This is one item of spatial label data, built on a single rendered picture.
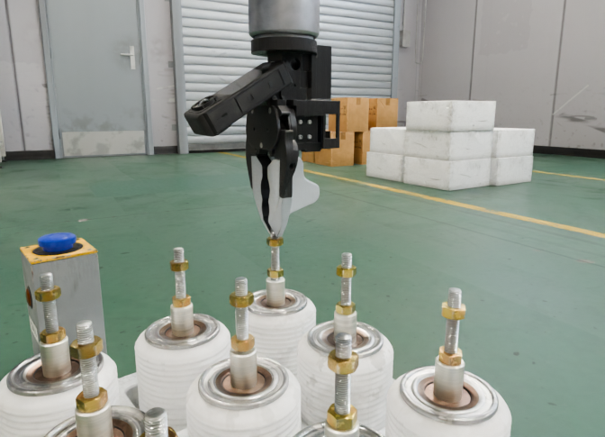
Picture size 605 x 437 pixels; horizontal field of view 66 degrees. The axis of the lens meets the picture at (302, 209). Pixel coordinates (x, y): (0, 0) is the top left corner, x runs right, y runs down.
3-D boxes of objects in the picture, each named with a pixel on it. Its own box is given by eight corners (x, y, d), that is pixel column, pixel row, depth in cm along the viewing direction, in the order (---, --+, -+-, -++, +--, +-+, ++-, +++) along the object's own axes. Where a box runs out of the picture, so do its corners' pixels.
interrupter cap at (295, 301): (320, 305, 55) (320, 300, 55) (271, 325, 50) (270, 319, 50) (279, 288, 61) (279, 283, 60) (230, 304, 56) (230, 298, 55)
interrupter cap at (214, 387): (203, 422, 34) (203, 414, 34) (194, 369, 41) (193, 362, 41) (300, 402, 37) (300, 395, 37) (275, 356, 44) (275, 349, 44)
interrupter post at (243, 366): (232, 396, 38) (230, 359, 37) (227, 379, 40) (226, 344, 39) (261, 390, 38) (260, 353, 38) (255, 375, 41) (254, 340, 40)
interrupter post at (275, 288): (290, 304, 55) (289, 278, 55) (274, 311, 54) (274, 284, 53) (276, 299, 57) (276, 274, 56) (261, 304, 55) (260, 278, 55)
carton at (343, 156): (353, 165, 421) (354, 132, 415) (331, 167, 410) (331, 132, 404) (336, 162, 447) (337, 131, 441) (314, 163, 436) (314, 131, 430)
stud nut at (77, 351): (102, 343, 32) (101, 332, 31) (104, 355, 30) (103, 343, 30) (69, 350, 31) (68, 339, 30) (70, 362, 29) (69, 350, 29)
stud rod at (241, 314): (240, 359, 39) (238, 276, 38) (251, 362, 39) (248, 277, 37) (235, 366, 38) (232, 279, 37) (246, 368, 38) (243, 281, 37)
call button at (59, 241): (43, 259, 52) (40, 242, 52) (36, 251, 56) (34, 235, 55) (81, 253, 55) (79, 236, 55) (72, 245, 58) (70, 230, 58)
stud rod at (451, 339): (455, 383, 36) (461, 292, 35) (441, 380, 37) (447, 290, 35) (455, 376, 37) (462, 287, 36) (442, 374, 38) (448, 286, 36)
